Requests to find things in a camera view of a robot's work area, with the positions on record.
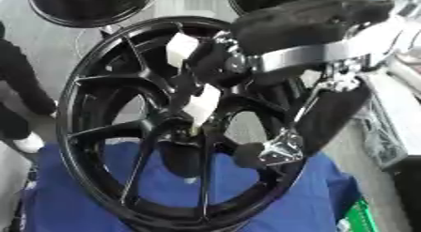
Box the green box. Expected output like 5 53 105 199
335 197 382 232

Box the black spoked wheel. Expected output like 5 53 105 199
54 16 309 232

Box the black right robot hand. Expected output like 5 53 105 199
185 0 407 170

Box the white pin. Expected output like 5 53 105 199
180 85 224 131

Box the grey metal machine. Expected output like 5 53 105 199
353 58 421 172

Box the person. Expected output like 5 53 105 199
0 21 59 154

